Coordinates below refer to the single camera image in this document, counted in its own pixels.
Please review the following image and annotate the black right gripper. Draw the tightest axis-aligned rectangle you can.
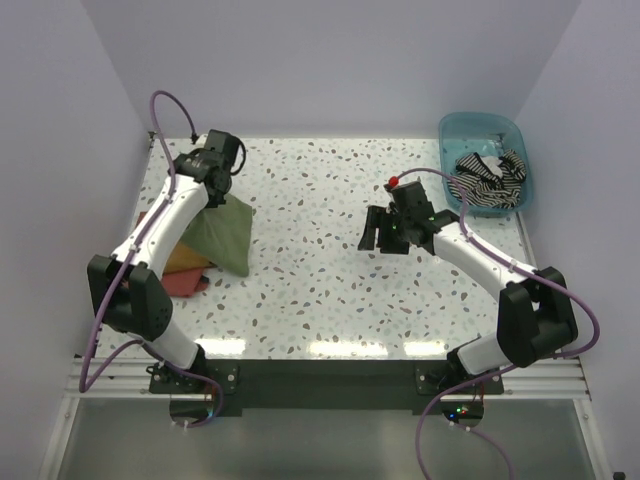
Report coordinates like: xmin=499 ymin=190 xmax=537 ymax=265
xmin=357 ymin=205 xmax=412 ymax=255

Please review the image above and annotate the olive green tank top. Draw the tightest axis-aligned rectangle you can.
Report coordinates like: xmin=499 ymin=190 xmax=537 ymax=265
xmin=181 ymin=194 xmax=253 ymax=277

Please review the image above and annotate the black white striped tank top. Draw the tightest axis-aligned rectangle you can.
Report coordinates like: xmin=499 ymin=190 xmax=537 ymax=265
xmin=447 ymin=149 xmax=528 ymax=209

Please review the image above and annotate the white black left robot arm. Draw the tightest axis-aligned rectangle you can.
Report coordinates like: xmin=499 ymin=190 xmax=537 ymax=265
xmin=87 ymin=130 xmax=246 ymax=392

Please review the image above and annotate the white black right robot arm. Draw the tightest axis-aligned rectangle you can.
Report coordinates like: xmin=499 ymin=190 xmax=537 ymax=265
xmin=358 ymin=178 xmax=578 ymax=393

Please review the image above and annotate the folded mustard orange tank top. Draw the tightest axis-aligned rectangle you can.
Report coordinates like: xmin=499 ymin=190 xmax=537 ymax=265
xmin=163 ymin=242 xmax=212 ymax=274

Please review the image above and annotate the folded rust red tank top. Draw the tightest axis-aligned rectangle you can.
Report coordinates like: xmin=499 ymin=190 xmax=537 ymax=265
xmin=134 ymin=212 xmax=211 ymax=300

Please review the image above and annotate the translucent blue plastic bin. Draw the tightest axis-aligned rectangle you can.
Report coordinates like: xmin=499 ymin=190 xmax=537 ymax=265
xmin=438 ymin=112 xmax=534 ymax=217

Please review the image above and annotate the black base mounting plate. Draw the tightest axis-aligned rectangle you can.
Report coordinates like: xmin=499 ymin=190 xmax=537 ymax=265
xmin=148 ymin=357 xmax=503 ymax=419

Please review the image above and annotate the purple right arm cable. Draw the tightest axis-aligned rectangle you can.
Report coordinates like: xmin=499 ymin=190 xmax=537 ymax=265
xmin=394 ymin=167 xmax=601 ymax=480

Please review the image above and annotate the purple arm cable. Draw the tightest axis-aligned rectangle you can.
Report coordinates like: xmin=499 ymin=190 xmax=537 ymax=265
xmin=79 ymin=90 xmax=224 ymax=431
xmin=394 ymin=167 xmax=601 ymax=480

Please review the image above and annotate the aluminium front frame rail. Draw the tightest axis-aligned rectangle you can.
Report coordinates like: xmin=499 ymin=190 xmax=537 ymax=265
xmin=63 ymin=358 xmax=591 ymax=400

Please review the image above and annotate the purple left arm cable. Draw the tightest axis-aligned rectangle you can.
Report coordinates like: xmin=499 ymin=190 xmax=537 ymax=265
xmin=79 ymin=90 xmax=224 ymax=431

